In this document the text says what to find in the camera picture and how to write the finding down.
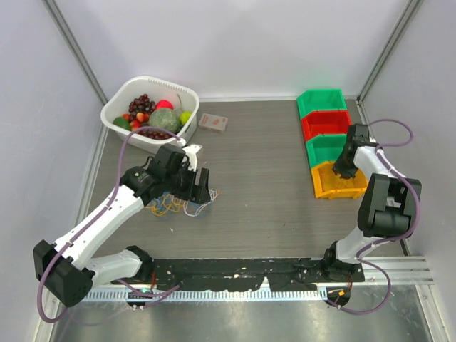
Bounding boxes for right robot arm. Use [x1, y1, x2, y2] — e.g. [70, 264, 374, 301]
[321, 124, 422, 281]

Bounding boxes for red storage bin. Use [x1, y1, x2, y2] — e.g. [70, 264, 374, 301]
[301, 110, 351, 141]

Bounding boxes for yellow storage bin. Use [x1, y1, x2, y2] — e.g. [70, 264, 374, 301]
[311, 161, 368, 200]

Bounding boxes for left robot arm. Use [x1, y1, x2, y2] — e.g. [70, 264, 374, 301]
[33, 144, 211, 307]

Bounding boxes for lime green fruit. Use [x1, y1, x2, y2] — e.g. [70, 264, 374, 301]
[180, 111, 192, 125]

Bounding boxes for dark red grape bunch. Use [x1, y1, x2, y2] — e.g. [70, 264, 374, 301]
[128, 94, 156, 114]

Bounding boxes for green storage bin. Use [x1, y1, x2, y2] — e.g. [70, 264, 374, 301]
[306, 134, 346, 168]
[296, 88, 347, 119]

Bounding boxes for coloured wire bundle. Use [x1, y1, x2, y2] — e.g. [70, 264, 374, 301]
[144, 187, 222, 219]

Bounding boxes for green round melon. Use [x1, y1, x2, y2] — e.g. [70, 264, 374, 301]
[148, 108, 181, 133]

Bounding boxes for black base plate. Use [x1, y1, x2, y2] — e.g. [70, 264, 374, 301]
[124, 258, 365, 292]

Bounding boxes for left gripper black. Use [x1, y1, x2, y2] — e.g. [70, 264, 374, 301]
[165, 162, 210, 203]

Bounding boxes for red pink fruit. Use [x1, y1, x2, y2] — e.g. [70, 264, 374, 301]
[155, 100, 174, 110]

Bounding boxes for red strawberries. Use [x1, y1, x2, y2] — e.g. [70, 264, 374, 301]
[120, 112, 150, 131]

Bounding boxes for white slotted cable duct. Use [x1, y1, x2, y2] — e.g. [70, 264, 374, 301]
[83, 287, 327, 304]

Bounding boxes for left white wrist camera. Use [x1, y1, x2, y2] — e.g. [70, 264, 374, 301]
[177, 139, 203, 172]

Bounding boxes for red playing card box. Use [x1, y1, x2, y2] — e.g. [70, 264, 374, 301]
[198, 113, 228, 133]

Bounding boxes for near green storage bin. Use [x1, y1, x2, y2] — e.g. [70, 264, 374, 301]
[306, 134, 346, 168]

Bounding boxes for white plastic basket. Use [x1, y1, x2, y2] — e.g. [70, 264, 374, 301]
[100, 76, 200, 154]

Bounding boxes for green avocado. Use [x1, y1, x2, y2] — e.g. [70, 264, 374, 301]
[113, 117, 131, 131]

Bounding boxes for far green storage bin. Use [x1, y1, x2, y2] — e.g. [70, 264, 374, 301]
[296, 88, 347, 119]

